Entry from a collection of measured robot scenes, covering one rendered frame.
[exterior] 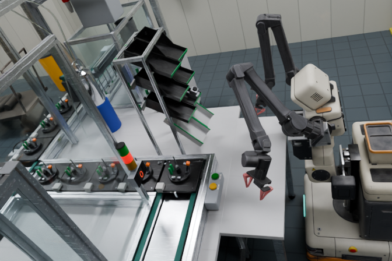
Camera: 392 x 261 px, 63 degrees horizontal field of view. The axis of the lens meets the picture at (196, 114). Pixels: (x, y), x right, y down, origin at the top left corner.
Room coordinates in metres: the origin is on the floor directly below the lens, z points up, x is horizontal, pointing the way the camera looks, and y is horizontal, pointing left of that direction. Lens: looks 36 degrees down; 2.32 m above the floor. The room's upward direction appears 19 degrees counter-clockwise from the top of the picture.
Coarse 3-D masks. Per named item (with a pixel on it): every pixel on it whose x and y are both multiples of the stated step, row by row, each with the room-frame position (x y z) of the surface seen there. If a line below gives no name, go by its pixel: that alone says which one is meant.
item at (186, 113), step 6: (150, 96) 1.66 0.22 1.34; (156, 96) 1.71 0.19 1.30; (150, 102) 1.60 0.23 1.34; (156, 102) 1.57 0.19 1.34; (168, 102) 1.65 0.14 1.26; (174, 102) 1.65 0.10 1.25; (180, 102) 1.64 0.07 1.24; (150, 108) 1.61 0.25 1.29; (156, 108) 1.59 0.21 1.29; (168, 108) 1.54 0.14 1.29; (174, 108) 1.60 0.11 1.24; (180, 108) 1.60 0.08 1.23; (186, 108) 1.60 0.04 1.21; (192, 108) 1.60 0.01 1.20; (174, 114) 1.55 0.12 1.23; (180, 114) 1.55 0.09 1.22; (186, 114) 1.55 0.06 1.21; (192, 114) 1.53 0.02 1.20; (180, 120) 1.51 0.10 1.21; (186, 120) 1.49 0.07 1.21
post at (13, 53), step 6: (0, 30) 2.17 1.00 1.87; (0, 36) 2.15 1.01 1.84; (6, 36) 2.18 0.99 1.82; (0, 42) 2.16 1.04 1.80; (6, 42) 2.16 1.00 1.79; (6, 48) 2.15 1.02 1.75; (12, 48) 2.17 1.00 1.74; (12, 54) 2.15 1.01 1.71; (18, 54) 2.18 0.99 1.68; (12, 60) 2.16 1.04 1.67; (18, 60) 2.15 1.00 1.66
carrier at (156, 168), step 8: (136, 160) 1.49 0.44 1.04; (144, 160) 1.55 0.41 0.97; (152, 160) 1.52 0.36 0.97; (160, 160) 1.50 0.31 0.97; (152, 168) 1.45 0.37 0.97; (160, 168) 1.43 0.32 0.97; (152, 176) 1.39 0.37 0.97; (160, 176) 1.38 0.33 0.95; (144, 184) 1.35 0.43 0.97; (152, 184) 1.33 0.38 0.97
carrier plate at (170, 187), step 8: (168, 160) 1.48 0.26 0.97; (176, 160) 1.45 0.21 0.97; (184, 160) 1.43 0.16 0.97; (192, 160) 1.40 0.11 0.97; (200, 160) 1.38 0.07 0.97; (192, 168) 1.34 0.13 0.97; (200, 168) 1.32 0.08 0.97; (192, 176) 1.28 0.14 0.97; (168, 184) 1.28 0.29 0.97; (176, 184) 1.26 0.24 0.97; (184, 184) 1.24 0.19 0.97; (192, 184) 1.22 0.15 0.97; (168, 192) 1.24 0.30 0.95; (184, 192) 1.20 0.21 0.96; (192, 192) 1.18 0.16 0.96
